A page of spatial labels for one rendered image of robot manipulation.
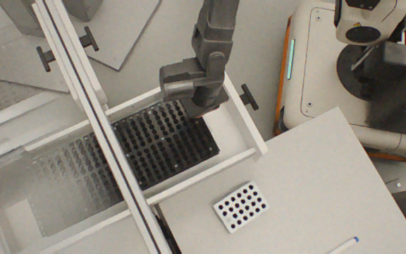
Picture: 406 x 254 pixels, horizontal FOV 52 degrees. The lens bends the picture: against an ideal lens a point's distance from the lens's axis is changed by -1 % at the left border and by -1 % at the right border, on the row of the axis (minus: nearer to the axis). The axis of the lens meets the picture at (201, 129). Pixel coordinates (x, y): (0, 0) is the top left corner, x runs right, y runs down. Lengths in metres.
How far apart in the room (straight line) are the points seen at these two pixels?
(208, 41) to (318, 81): 1.10
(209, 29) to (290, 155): 0.54
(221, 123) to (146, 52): 1.06
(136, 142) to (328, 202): 0.54
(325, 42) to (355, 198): 0.87
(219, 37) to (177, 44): 1.34
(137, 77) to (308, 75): 0.79
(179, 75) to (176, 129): 0.24
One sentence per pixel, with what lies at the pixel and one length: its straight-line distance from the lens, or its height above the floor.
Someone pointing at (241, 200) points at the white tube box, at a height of 0.77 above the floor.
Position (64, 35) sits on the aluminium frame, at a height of 0.99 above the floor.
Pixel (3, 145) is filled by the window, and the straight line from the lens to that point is 0.20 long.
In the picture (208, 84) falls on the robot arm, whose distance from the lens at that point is 0.82.
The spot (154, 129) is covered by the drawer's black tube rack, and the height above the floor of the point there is 0.90.
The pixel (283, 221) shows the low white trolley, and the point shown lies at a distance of 1.16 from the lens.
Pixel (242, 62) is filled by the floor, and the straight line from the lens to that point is 2.08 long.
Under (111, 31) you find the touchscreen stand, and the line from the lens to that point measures 2.12.
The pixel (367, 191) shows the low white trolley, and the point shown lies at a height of 0.76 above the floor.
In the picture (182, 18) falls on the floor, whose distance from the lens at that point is 2.17.
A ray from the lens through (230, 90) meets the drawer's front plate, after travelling 1.02.
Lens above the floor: 1.88
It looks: 75 degrees down
